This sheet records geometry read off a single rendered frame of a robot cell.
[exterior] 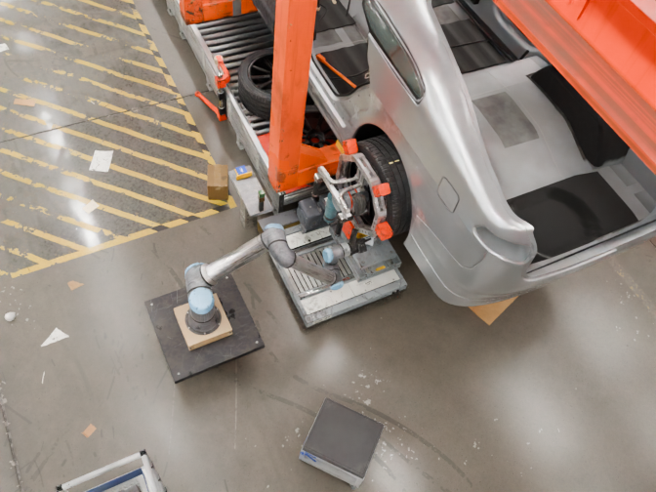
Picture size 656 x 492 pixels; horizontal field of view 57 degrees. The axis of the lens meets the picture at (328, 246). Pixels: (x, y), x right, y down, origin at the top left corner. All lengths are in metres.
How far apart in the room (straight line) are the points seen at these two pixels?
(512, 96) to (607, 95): 3.06
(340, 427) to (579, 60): 2.67
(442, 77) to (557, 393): 2.43
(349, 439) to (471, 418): 0.99
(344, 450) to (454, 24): 3.59
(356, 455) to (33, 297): 2.47
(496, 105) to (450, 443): 2.34
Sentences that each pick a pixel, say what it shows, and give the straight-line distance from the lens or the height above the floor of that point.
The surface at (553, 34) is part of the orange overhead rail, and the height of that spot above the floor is 3.00.
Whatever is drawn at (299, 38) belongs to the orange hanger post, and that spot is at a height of 1.83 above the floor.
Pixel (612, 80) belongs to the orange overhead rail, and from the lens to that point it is 1.68.
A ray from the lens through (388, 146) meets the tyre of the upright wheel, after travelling 3.83.
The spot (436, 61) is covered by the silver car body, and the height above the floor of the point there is 1.85.
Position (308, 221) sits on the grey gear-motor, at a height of 0.36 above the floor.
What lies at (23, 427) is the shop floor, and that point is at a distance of 4.33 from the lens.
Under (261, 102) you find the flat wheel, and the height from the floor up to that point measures 0.45.
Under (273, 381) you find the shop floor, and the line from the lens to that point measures 4.19.
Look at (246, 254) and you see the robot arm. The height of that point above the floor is 0.83.
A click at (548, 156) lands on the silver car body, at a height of 0.96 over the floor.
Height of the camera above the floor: 3.93
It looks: 56 degrees down
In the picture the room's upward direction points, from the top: 12 degrees clockwise
